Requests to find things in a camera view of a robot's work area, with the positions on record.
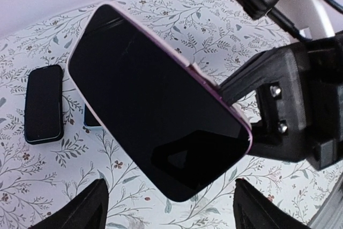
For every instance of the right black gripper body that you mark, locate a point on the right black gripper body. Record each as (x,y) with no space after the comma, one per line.
(323,99)

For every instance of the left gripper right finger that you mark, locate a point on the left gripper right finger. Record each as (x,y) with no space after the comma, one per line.
(253,210)

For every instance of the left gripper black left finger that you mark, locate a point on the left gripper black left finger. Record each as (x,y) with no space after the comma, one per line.
(87,210)

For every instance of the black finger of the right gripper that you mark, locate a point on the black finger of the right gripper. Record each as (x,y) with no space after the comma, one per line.
(277,76)

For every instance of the black phone middle white case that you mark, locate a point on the black phone middle white case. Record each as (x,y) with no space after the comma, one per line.
(89,120)

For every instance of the black phone left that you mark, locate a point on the black phone left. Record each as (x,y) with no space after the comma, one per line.
(43,113)

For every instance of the floral patterned table mat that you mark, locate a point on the floral patterned table mat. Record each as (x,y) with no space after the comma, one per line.
(36,181)

